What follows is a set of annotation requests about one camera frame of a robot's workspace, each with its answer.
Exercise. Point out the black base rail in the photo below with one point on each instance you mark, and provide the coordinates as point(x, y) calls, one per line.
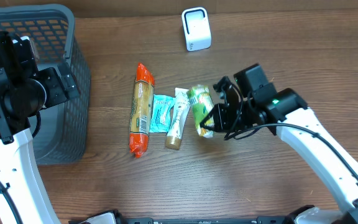
point(114, 216)

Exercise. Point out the teal snack packet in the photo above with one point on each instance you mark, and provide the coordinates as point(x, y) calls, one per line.
point(161, 118)

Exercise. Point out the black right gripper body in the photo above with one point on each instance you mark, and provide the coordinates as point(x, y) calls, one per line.
point(228, 114)

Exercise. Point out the white floral cream tube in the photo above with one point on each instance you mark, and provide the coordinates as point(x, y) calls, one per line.
point(180, 113)

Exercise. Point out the green jasmine tea pouch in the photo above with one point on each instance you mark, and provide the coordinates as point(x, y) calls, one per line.
point(201, 104)

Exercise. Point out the white barcode scanner stand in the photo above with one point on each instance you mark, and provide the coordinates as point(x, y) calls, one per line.
point(196, 29)

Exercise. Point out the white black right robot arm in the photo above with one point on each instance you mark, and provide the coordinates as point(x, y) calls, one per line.
point(289, 117)

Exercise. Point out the orange spaghetti pasta packet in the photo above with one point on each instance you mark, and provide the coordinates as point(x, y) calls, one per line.
point(141, 111)

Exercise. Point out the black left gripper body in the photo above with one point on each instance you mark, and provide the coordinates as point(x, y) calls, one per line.
point(68, 82)

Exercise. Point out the grey plastic shopping basket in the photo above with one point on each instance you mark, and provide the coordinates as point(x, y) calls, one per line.
point(62, 135)

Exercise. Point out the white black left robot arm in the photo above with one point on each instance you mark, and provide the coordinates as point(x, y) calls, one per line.
point(24, 92)

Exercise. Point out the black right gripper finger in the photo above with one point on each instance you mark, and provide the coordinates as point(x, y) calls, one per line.
point(217, 128)
point(210, 117)

